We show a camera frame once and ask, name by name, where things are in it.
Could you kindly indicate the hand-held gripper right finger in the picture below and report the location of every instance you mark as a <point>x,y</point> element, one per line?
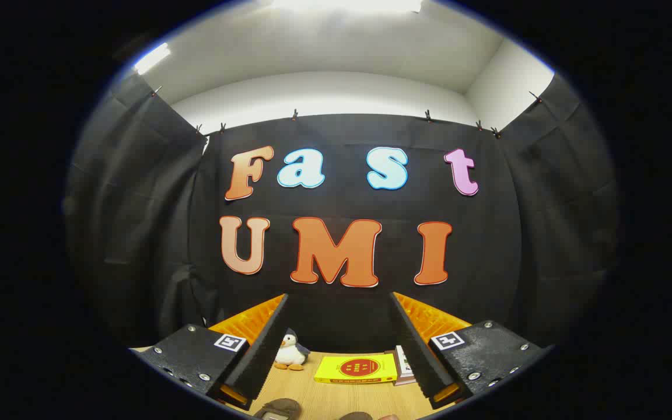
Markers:
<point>415,350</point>

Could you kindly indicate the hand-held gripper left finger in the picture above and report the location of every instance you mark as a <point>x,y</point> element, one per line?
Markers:
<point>266,350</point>

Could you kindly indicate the brown fuzzy shoe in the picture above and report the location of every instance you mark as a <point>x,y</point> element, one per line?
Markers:
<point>279,409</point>
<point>355,416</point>

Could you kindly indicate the penguin plush toy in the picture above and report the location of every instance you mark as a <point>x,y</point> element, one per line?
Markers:
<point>290,354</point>

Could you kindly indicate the white book with red edge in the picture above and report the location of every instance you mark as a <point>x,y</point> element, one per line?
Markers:
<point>399,381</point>

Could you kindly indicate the yellow book with red circle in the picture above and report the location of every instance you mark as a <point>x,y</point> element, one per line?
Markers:
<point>356,368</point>

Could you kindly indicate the row of cloth clips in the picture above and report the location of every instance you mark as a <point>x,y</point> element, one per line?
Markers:
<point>294,114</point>

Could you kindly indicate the ceiling light panel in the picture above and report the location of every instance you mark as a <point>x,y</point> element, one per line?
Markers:
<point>347,4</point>
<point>151,58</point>

